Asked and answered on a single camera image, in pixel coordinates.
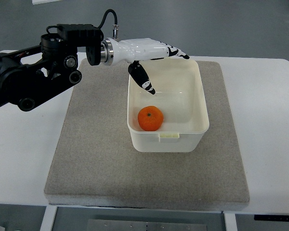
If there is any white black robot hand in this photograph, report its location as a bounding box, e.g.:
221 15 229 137
106 38 189 95

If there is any orange fruit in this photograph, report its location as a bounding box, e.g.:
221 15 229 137
137 106 164 131

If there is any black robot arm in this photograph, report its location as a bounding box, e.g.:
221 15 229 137
0 24 104 112

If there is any white object top edge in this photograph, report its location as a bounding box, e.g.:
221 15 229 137
32 0 59 5

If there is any grey felt mat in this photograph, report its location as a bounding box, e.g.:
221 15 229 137
44 60 250 211

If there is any white table leg left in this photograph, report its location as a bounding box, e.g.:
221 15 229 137
40 205 57 231

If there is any white table leg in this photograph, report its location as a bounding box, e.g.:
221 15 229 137
40 205 57 231
224 213 237 231

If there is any white table leg right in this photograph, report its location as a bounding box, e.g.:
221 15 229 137
224 213 237 231

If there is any black control panel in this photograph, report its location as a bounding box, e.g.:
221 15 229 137
254 215 289 222

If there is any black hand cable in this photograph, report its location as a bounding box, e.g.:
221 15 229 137
96 9 119 39

